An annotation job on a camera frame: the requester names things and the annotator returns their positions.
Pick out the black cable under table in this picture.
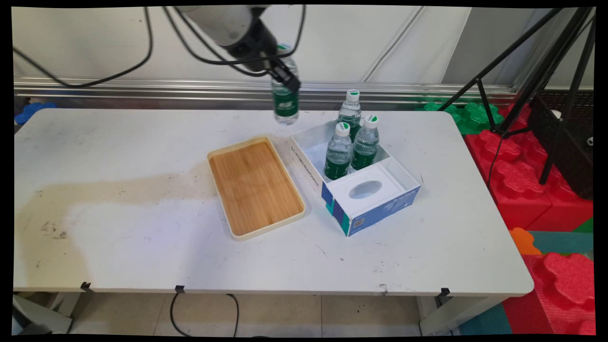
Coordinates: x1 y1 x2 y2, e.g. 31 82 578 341
170 292 240 338

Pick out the orange foam piece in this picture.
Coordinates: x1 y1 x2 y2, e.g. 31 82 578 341
509 228 542 256

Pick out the black tripod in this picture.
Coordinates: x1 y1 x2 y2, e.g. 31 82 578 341
437 7 597 186

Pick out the red foam block with knobs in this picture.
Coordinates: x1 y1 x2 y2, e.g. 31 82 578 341
503 252 597 336

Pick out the white and blue cardboard box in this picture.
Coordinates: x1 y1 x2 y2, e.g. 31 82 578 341
290 119 422 237

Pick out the blue foam piece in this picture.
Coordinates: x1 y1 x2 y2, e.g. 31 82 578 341
15 102 58 126

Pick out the black equipment case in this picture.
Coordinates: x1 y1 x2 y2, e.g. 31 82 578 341
526 94 594 200

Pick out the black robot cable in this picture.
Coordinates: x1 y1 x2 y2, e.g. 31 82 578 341
13 6 154 89

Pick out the large red foam block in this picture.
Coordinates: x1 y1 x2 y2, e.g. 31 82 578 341
463 104 594 232

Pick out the bamboo tray with cream rim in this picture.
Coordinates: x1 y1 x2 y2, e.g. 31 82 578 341
207 136 306 242

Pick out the white table leg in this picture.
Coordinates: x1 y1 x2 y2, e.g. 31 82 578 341
418 295 505 337
12 293 75 335

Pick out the white insert with oval hole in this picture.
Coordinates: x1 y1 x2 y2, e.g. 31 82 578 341
327 164 405 218

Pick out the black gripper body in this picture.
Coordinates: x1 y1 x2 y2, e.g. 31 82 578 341
222 21 286 75

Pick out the aluminium wall rail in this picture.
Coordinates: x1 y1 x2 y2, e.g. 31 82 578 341
13 77 519 106

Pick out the teal foam floor mat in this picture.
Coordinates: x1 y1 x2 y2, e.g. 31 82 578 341
528 231 594 257

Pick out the green label water bottle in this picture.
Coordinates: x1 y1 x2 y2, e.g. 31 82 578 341
350 114 380 171
271 43 300 126
324 122 353 181
338 89 362 139

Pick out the thin black tripod cable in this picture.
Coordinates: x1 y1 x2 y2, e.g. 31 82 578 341
487 135 505 188

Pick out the black camera cable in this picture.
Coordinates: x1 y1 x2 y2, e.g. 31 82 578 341
163 6 307 77

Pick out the green foam block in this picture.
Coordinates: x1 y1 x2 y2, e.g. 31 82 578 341
417 102 504 136

